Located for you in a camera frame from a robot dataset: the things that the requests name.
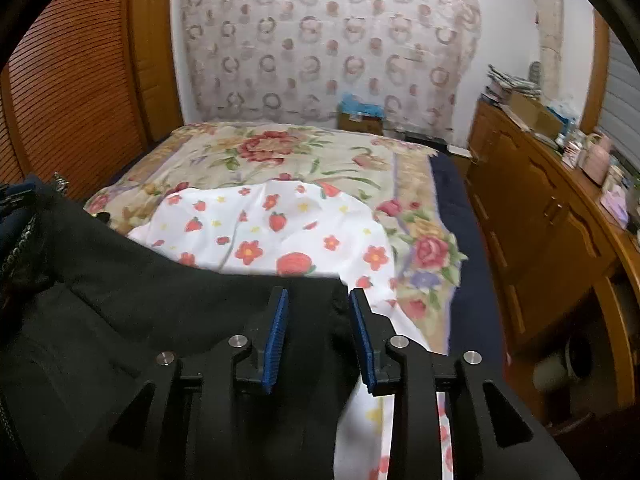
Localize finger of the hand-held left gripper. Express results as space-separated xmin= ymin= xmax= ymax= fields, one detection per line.
xmin=0 ymin=182 xmax=37 ymax=208

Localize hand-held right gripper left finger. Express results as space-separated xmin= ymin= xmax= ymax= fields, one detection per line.
xmin=70 ymin=287 xmax=291 ymax=480

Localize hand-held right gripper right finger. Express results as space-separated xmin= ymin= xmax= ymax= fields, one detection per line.
xmin=349 ymin=287 xmax=583 ymax=480

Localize black t-shirt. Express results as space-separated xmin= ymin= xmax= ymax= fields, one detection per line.
xmin=0 ymin=175 xmax=361 ymax=480

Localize navy folded garment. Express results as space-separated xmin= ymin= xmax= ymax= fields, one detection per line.
xmin=0 ymin=205 xmax=36 ymax=261

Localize white strawberry-print sheet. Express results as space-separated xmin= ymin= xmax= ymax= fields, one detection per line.
xmin=127 ymin=180 xmax=456 ymax=480

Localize wooden louvered wardrobe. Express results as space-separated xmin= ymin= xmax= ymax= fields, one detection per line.
xmin=0 ymin=0 xmax=183 ymax=211

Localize floral blanket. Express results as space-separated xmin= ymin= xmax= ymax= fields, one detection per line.
xmin=82 ymin=120 xmax=468 ymax=356

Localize wooden cabinet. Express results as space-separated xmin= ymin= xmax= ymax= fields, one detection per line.
xmin=465 ymin=97 xmax=640 ymax=411

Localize small cardboard box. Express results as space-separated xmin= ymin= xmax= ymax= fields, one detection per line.
xmin=337 ymin=110 xmax=386 ymax=136

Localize large cardboard box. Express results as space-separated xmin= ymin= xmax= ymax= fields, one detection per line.
xmin=507 ymin=92 xmax=563 ymax=138

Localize purple tissue pack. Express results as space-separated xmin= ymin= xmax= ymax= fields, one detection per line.
xmin=600 ymin=182 xmax=631 ymax=226

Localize pink thermos jug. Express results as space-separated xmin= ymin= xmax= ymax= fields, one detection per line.
xmin=582 ymin=132 xmax=613 ymax=186

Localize circle-patterned sheer curtain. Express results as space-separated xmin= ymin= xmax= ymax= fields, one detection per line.
xmin=170 ymin=0 xmax=481 ymax=136

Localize tied beige curtain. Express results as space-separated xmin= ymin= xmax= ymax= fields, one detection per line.
xmin=535 ymin=0 xmax=566 ymax=101

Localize grey window blind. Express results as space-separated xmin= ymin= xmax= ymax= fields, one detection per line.
xmin=597 ymin=30 xmax=640 ymax=151

